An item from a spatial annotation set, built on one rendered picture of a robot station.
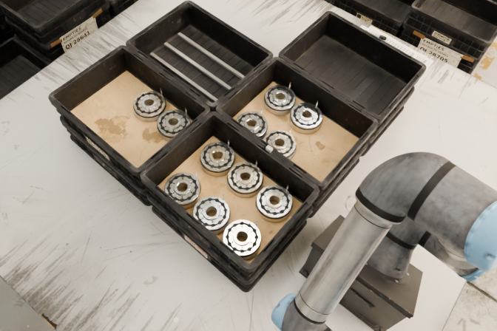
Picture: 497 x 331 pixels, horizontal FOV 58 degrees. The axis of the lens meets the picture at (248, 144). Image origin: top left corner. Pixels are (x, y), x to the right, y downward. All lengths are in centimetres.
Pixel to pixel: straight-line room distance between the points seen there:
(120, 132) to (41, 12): 113
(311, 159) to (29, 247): 87
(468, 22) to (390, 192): 186
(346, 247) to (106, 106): 95
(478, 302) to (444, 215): 159
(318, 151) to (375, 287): 46
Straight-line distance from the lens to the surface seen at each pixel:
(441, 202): 76
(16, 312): 223
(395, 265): 123
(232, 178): 130
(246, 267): 112
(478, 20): 260
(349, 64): 166
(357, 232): 84
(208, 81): 155
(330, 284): 89
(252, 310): 133
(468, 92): 192
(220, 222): 124
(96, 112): 152
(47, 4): 249
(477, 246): 76
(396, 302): 116
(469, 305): 231
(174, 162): 132
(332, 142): 143
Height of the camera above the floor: 200
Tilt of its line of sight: 57 degrees down
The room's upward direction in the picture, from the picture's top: 4 degrees clockwise
